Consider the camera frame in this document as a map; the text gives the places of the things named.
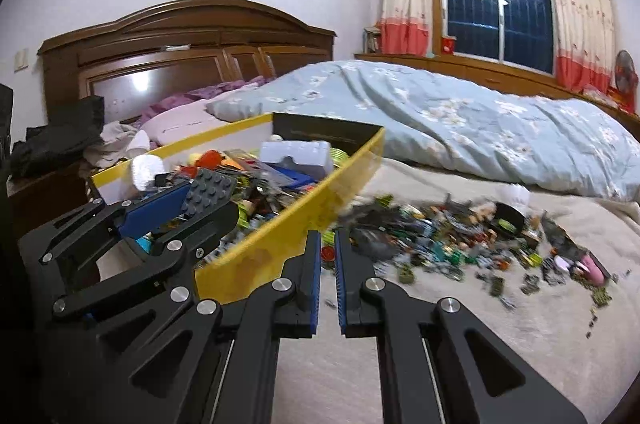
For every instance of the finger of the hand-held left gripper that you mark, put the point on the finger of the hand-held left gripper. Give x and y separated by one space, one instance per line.
155 211
215 219

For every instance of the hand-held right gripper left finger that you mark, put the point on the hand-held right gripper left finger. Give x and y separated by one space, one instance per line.
315 274

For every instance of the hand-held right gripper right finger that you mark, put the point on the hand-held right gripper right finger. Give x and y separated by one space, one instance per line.
341 274

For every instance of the dark grey studded plate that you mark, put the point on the dark grey studded plate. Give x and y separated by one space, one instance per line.
210 189

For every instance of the yellow cardboard box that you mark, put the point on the yellow cardboard box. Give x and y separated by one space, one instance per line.
280 244

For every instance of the heap of mixed toys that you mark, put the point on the heap of mixed toys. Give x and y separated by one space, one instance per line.
270 189

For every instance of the pile of toy bricks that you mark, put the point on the pile of toy bricks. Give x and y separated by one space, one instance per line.
425 234

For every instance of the white shuttlecock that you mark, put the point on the white shuttlecock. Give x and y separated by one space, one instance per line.
145 169
517 196

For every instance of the beige cloth heap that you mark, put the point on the beige cloth heap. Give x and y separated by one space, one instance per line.
115 144

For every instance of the pink pillow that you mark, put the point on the pink pillow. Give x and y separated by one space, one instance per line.
185 121
210 93

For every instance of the light blue box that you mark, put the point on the light blue box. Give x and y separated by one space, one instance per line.
295 154

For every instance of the wooden nightstand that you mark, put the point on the wooden nightstand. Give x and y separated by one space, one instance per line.
45 204

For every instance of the green mesh basket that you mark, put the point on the green mesh basket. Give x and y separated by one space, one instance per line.
340 157

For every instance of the black clothing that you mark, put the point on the black clothing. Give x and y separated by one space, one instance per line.
60 139

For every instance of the black dome piece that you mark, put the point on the black dome piece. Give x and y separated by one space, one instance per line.
505 214

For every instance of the brown wooden headboard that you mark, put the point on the brown wooden headboard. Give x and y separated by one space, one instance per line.
175 29

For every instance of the blue floral duvet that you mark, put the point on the blue floral duvet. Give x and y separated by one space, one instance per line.
450 119

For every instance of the beige fleece blanket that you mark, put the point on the beige fleece blanket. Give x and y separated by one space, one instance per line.
550 379

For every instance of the row of books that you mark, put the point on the row of books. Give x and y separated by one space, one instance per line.
372 40

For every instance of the pink toy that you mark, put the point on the pink toy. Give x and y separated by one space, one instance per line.
592 271

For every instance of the small red box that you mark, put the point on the small red box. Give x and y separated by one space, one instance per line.
447 45

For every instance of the wood-framed window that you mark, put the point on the wood-framed window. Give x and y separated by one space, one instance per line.
475 4

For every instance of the red electric fan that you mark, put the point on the red electric fan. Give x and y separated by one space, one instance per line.
625 74

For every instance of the white wall switch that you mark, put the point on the white wall switch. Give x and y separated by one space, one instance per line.
22 60

